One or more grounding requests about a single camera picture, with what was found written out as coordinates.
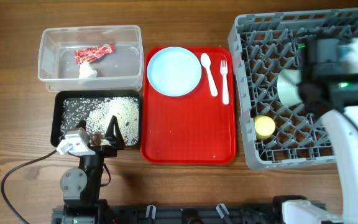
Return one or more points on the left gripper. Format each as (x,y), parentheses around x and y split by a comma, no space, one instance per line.
(109,151)

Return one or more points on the rice and brown food waste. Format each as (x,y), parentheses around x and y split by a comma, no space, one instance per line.
(97,112)

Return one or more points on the mint green bowl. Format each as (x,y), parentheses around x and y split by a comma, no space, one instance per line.
(287,88)

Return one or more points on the white napkin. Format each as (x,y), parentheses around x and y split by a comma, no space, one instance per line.
(86,70)

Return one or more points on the yellow plastic cup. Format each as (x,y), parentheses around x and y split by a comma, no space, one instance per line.
(264,126)

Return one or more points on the red snack wrapper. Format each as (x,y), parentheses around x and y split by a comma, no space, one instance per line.
(93,53)

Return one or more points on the large light blue plate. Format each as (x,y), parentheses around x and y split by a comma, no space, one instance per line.
(174,71)

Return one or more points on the white plastic spoon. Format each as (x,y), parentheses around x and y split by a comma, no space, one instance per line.
(206,63)

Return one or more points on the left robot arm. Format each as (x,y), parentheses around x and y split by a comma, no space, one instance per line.
(81,185)

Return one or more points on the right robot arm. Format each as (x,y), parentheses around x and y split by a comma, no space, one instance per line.
(334,98)

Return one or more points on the grey dishwasher rack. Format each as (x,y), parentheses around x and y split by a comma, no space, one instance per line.
(261,46)

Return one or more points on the black plastic tray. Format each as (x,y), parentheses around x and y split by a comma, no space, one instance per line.
(56,135)

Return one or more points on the clear plastic bin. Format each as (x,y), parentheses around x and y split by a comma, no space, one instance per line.
(122,69)

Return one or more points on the red serving tray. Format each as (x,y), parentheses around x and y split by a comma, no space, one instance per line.
(196,128)

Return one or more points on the white plastic fork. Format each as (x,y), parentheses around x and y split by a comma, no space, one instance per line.
(224,73)

